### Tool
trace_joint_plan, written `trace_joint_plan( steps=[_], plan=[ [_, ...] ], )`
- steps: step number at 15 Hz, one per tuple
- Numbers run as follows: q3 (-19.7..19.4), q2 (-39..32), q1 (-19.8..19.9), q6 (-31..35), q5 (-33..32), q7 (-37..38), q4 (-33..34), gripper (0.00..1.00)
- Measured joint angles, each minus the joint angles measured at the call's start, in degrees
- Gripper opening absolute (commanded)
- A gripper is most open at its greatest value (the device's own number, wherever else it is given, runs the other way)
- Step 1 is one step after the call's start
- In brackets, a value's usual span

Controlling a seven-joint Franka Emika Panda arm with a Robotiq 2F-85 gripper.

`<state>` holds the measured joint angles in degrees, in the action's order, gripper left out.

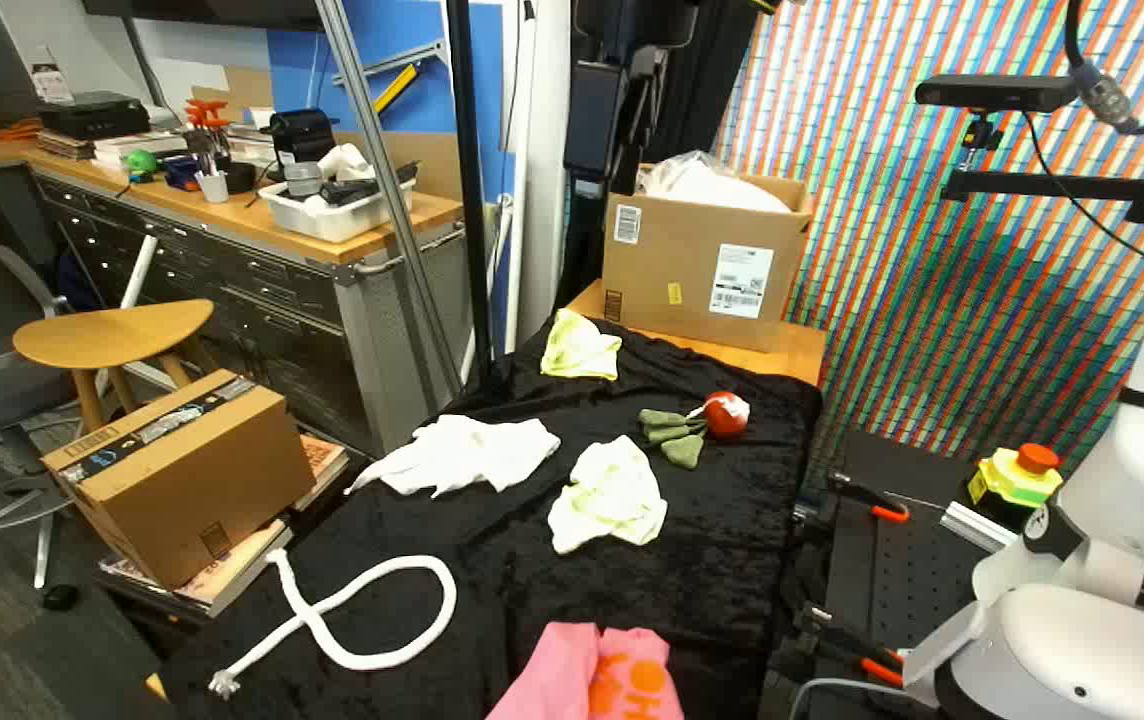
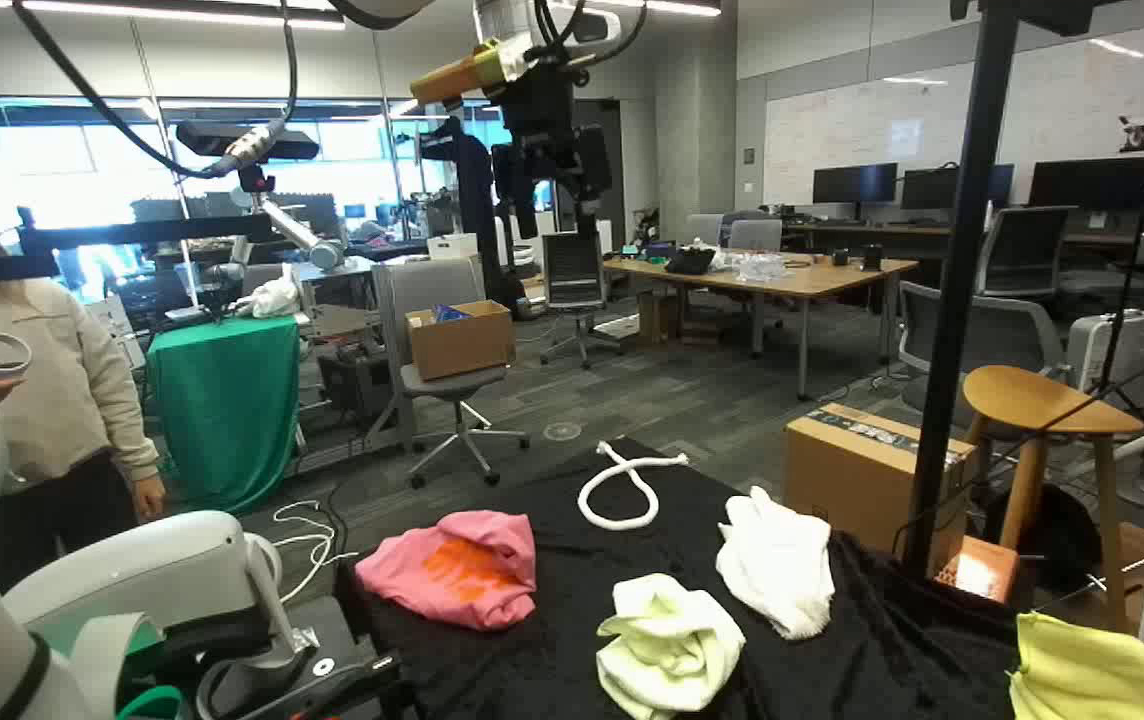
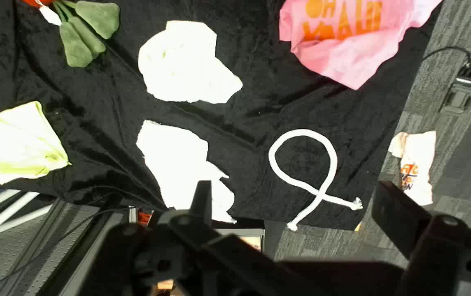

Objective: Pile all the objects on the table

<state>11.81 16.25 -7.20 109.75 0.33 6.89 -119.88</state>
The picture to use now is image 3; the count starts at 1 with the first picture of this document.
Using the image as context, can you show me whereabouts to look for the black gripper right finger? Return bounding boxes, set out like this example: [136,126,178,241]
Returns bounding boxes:
[372,180,431,257]

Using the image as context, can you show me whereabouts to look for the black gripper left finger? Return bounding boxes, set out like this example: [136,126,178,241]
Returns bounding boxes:
[191,180,212,220]

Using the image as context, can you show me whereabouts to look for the yellow microfiber cloth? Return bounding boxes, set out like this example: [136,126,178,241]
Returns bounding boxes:
[0,100,71,183]

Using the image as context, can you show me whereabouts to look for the plush red flower green leaves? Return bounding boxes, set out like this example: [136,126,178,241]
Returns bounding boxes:
[23,0,120,68]

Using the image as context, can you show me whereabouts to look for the white cloth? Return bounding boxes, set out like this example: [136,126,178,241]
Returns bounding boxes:
[136,119,235,223]
[138,19,242,103]

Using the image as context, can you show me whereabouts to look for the crumpled paper wrapper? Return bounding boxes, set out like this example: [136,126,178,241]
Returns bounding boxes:
[388,131,436,205]

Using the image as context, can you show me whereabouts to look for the black velvet table cloth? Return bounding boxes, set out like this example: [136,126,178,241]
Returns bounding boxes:
[0,0,431,228]

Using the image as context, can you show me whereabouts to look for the pink printed cloth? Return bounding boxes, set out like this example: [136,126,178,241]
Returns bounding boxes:
[278,0,443,90]

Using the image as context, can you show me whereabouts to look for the white rope loop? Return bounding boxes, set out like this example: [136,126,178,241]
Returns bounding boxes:
[266,128,365,231]

